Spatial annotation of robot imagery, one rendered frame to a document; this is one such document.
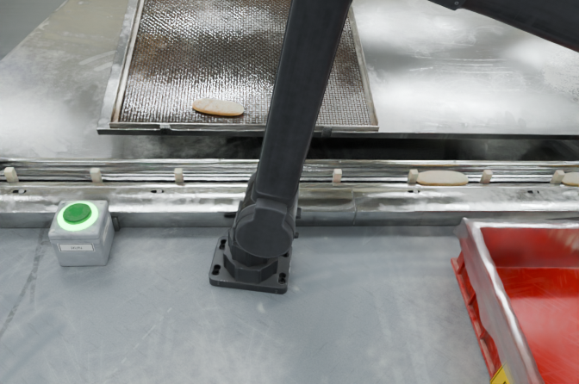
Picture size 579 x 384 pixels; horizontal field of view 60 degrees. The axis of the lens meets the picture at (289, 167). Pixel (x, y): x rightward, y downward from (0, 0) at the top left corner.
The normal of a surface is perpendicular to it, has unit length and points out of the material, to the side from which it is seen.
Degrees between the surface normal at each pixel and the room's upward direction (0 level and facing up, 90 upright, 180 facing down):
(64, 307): 0
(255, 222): 90
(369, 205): 0
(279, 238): 90
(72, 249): 90
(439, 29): 10
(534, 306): 0
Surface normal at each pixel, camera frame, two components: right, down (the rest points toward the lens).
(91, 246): 0.07, 0.67
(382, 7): 0.07, -0.62
